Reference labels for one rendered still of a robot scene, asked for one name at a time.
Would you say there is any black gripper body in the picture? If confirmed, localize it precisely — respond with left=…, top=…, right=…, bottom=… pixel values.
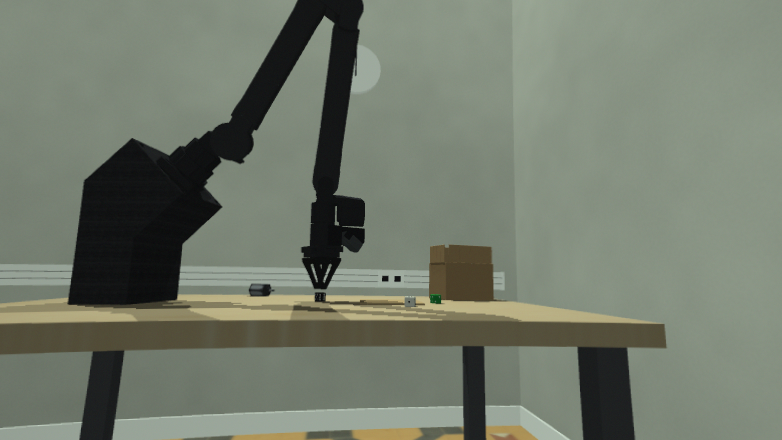
left=301, top=222, right=343, bottom=258

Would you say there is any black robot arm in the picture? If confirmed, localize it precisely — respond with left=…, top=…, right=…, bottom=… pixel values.
left=156, top=0, right=365, bottom=253

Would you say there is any brown cardboard box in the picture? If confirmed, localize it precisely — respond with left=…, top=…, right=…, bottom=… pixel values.
left=429, top=245, right=494, bottom=300

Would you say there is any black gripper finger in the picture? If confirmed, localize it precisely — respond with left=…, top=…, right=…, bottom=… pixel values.
left=302, top=258, right=329, bottom=289
left=312, top=257, right=341, bottom=290

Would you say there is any tan square mat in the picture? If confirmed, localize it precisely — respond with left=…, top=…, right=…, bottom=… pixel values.
left=360, top=299, right=425, bottom=306

